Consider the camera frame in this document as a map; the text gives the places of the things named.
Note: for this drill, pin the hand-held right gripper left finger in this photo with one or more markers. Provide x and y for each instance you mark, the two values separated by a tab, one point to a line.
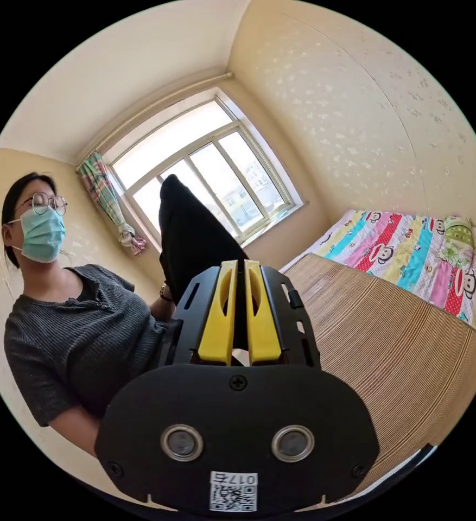
217	325

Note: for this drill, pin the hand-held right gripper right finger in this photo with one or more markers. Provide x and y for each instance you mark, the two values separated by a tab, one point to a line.
262	329

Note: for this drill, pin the black pants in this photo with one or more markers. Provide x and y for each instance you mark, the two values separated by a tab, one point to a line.
189	236

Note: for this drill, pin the person's left forearm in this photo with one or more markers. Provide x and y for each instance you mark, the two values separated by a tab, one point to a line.
160	307

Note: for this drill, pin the bed with mat and quilt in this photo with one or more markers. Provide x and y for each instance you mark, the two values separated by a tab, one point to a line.
384	346

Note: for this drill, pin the person's body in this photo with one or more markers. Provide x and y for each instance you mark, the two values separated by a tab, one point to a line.
83	333

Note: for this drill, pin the window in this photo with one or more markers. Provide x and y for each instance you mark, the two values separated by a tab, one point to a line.
205	175

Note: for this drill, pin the checked pastel curtain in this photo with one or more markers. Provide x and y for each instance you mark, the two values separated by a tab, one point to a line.
103	191

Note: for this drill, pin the green printed pillow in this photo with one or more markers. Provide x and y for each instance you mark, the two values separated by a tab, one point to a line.
457	240

